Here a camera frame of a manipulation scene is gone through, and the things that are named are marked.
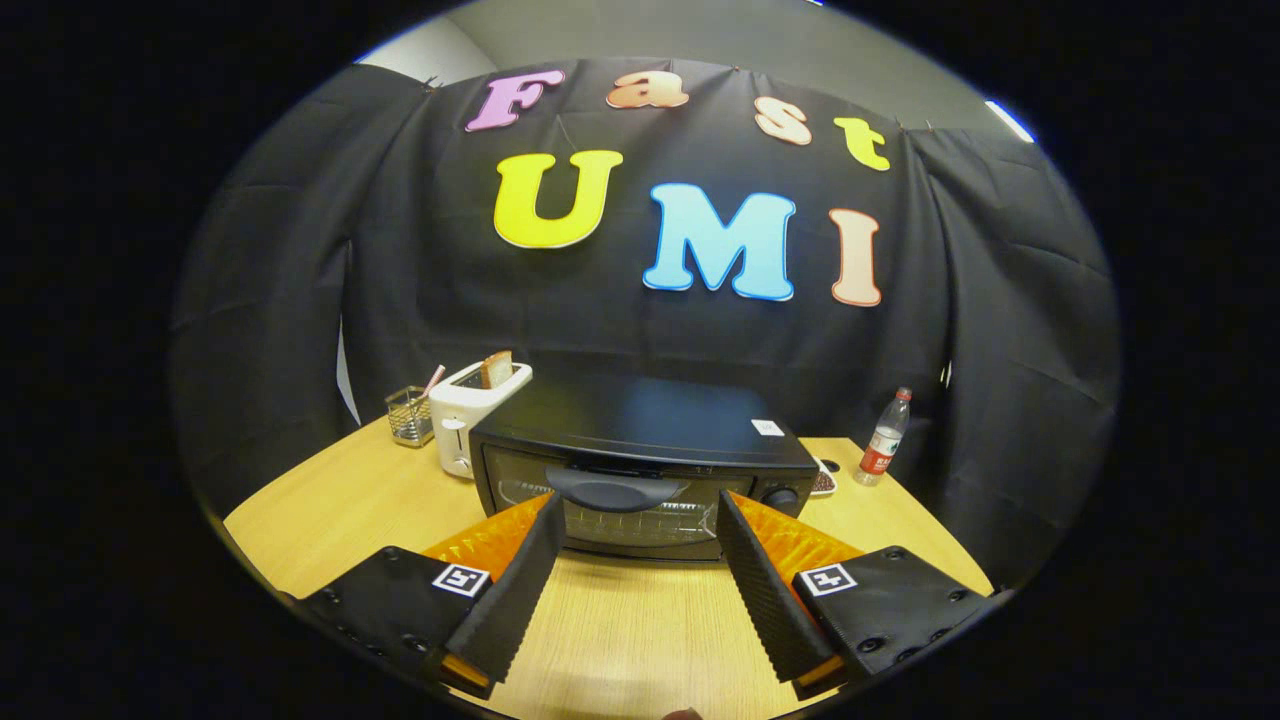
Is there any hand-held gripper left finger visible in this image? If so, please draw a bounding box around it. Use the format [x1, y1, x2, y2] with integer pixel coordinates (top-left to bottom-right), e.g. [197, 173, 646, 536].
[285, 492, 567, 699]

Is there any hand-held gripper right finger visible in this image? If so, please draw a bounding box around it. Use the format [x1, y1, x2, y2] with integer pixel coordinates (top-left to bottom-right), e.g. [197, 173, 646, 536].
[715, 490, 1001, 701]

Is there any black toaster oven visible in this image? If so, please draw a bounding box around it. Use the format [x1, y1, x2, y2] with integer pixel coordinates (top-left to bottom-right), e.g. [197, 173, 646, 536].
[468, 376, 821, 561]

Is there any white pop-up toaster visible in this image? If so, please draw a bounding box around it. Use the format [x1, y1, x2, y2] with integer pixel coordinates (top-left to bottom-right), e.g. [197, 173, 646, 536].
[429, 360, 534, 479]

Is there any clear plastic water bottle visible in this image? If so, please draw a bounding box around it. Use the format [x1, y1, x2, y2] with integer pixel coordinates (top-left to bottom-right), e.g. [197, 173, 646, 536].
[853, 387, 913, 487]

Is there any black backdrop cloth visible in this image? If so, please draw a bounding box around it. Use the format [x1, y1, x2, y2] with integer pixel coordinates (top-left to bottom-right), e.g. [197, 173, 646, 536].
[168, 57, 1121, 591]

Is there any wire mesh basket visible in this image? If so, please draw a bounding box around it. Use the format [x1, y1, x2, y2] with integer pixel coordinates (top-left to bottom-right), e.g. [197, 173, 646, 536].
[385, 386, 436, 448]

